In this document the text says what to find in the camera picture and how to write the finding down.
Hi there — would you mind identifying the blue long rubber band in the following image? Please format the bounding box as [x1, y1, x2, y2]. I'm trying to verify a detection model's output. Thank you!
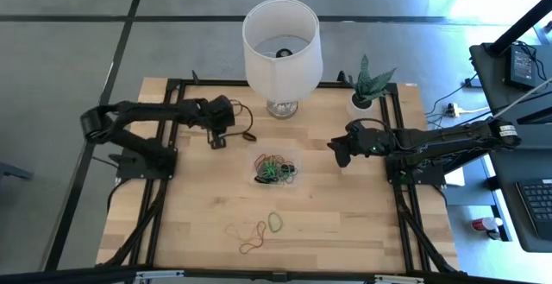
[275, 161, 298, 186]

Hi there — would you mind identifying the white cable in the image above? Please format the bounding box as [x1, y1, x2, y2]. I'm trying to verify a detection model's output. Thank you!
[456, 76, 552, 117]

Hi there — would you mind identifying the black keyboard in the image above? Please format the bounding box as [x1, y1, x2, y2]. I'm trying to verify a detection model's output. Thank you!
[515, 179, 552, 241]

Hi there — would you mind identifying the clear plastic bin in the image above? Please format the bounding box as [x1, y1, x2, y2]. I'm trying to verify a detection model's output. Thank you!
[247, 145, 304, 191]

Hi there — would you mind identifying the red white bottle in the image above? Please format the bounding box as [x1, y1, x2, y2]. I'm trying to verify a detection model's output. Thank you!
[470, 216, 505, 241]

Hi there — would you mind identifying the black floor cable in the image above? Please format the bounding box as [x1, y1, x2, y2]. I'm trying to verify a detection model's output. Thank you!
[424, 73, 492, 129]

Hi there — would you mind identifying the red thin rubber band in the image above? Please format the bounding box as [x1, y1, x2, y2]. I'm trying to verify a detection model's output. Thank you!
[253, 153, 277, 168]

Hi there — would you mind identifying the snake plant in white pot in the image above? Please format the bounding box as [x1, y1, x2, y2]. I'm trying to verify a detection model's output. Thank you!
[346, 54, 398, 120]

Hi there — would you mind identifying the black power adapter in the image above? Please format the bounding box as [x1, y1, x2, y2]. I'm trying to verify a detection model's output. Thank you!
[504, 43, 541, 91]

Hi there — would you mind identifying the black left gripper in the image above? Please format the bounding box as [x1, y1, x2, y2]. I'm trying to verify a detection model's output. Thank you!
[185, 94, 237, 151]

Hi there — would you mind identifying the dark grey chair base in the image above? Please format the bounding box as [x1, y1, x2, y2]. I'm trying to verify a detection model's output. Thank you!
[0, 161, 35, 182]

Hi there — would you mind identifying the yellow long rubber band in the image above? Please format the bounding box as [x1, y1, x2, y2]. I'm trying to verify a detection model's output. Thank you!
[223, 223, 260, 244]

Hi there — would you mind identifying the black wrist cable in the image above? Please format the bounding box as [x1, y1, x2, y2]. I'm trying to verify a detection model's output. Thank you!
[349, 117, 392, 135]
[228, 98, 255, 135]

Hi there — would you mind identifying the black diagonal pole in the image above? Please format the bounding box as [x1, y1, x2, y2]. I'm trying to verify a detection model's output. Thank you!
[483, 0, 552, 60]

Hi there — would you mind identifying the silver metal bracket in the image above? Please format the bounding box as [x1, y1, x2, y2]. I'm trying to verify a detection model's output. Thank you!
[133, 269, 185, 283]
[373, 274, 426, 284]

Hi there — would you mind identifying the black desk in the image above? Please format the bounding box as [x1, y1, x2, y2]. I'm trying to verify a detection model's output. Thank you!
[468, 41, 552, 254]

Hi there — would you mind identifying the red long rubber band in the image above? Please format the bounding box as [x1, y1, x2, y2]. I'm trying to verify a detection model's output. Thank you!
[238, 220, 267, 256]

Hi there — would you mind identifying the white power strip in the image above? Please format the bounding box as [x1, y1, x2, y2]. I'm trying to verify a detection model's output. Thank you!
[445, 102, 466, 118]

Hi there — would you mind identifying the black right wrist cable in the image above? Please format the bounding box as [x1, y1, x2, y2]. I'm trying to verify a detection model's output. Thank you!
[349, 117, 392, 135]

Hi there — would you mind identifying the white paper sheet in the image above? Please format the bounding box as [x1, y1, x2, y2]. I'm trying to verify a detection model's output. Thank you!
[446, 166, 467, 189]

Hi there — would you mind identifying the green wide rubber band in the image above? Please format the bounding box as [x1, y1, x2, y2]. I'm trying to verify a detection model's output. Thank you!
[267, 211, 285, 235]

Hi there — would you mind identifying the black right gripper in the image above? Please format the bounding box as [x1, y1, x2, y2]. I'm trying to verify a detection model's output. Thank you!
[326, 121, 397, 169]

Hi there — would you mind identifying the white shade silver table lamp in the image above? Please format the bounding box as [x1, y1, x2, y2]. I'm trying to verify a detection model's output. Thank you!
[241, 0, 324, 120]

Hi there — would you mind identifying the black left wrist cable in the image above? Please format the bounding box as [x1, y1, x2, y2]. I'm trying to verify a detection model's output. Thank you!
[228, 98, 255, 135]

